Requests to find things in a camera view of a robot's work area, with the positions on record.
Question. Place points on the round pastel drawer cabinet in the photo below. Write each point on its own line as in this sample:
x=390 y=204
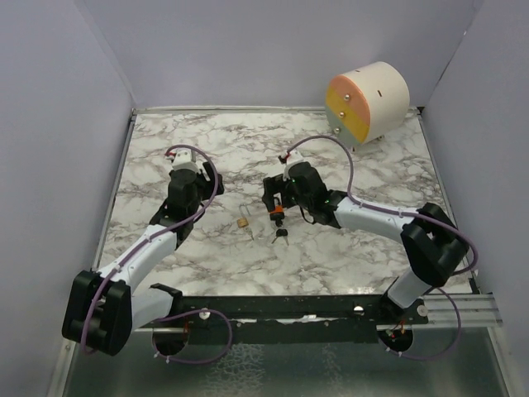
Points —
x=366 y=103

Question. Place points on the orange black padlock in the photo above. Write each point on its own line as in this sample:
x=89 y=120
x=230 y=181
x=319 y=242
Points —
x=276 y=215

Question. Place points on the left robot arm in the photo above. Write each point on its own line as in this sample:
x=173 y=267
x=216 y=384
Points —
x=103 y=310

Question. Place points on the small brass padlock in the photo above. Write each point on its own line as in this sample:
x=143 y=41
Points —
x=243 y=220

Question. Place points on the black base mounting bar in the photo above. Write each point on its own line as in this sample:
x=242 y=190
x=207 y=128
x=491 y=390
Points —
x=284 y=319

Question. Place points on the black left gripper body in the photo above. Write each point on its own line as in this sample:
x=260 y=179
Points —
x=206 y=187

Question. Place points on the aluminium frame rail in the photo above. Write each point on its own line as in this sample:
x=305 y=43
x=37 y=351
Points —
x=475 y=310

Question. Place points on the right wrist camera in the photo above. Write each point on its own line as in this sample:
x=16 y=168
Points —
x=291 y=157

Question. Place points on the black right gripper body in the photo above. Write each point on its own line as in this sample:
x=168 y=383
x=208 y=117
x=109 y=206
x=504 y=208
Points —
x=276 y=184

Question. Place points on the black keys of orange padlock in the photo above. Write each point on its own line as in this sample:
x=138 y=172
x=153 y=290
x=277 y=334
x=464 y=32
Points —
x=281 y=233

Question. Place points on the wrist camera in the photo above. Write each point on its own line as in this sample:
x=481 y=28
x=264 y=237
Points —
x=183 y=159
x=291 y=157

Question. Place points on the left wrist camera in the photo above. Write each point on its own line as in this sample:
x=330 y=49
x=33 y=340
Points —
x=183 y=159

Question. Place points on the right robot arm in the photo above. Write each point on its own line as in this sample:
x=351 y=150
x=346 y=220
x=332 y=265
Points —
x=434 y=247

